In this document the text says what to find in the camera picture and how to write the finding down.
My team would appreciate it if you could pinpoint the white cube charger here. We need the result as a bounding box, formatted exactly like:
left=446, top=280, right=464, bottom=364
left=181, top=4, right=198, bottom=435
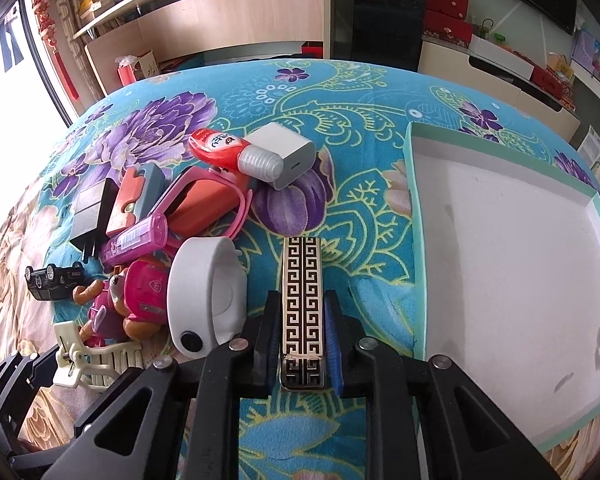
left=246, top=122, right=316, bottom=191

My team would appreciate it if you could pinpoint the white flat box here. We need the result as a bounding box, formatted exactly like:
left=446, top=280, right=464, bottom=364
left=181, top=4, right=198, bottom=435
left=468, top=35, right=534, bottom=80

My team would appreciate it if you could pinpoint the wooden curved counter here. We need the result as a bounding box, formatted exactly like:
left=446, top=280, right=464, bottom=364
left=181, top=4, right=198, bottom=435
left=74, top=0, right=335, bottom=94

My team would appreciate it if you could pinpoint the black toy car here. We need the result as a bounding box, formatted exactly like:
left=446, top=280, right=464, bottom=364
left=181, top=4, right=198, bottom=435
left=24, top=262, right=85, bottom=301

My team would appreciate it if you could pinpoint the pink puppy toy figure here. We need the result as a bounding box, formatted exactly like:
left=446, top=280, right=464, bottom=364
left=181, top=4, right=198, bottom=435
left=72, top=257, right=169, bottom=347

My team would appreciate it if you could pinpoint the red glue tube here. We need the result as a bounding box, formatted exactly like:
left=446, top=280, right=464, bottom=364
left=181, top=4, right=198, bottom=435
left=188, top=128, right=284, bottom=183

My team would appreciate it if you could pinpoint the red gift box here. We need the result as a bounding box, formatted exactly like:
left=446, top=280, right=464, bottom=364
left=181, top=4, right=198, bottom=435
left=422, top=10, right=472, bottom=48

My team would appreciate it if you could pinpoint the black gold patterned lighter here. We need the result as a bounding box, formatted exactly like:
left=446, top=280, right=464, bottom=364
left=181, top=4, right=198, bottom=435
left=280, top=236, right=326, bottom=391

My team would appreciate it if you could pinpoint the white tv cabinet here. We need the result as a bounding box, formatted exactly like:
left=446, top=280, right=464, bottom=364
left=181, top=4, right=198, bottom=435
left=418, top=37, right=581, bottom=142

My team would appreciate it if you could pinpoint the cream plastic plug clip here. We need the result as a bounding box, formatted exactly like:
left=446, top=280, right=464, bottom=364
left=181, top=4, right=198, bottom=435
left=53, top=322, right=145, bottom=392

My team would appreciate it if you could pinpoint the teal white shallow tray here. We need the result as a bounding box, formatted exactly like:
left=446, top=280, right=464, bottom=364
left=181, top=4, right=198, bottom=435
left=404, top=122, right=600, bottom=451

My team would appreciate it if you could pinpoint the black water dispenser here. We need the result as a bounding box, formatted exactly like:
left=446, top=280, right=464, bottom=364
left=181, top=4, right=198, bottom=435
left=351, top=0, right=426, bottom=72

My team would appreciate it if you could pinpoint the black power adapter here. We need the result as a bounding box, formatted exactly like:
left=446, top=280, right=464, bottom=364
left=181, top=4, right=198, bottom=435
left=70, top=178, right=119, bottom=263

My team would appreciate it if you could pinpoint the floral blue tablecloth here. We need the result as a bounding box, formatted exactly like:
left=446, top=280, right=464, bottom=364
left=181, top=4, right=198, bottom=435
left=0, top=57, right=600, bottom=480

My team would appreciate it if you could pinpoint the white round device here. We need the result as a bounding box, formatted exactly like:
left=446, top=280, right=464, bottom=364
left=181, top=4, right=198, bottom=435
left=166, top=236, right=247, bottom=360

